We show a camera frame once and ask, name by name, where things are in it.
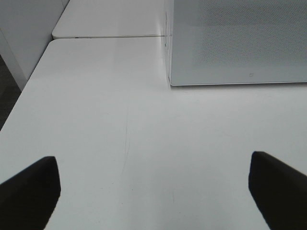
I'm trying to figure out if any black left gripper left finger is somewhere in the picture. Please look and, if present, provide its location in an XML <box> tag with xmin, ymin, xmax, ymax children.
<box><xmin>0</xmin><ymin>156</ymin><xmax>61</xmax><ymax>230</ymax></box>

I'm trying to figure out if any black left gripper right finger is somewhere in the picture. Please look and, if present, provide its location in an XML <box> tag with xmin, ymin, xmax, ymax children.
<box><xmin>248</xmin><ymin>151</ymin><xmax>307</xmax><ymax>230</ymax></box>

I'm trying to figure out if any white microwave door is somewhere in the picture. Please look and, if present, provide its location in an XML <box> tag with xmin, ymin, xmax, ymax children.
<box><xmin>169</xmin><ymin>0</ymin><xmax>307</xmax><ymax>87</ymax></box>

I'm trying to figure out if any white microwave oven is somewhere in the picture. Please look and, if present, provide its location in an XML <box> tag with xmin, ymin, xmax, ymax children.
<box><xmin>164</xmin><ymin>0</ymin><xmax>307</xmax><ymax>87</ymax></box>

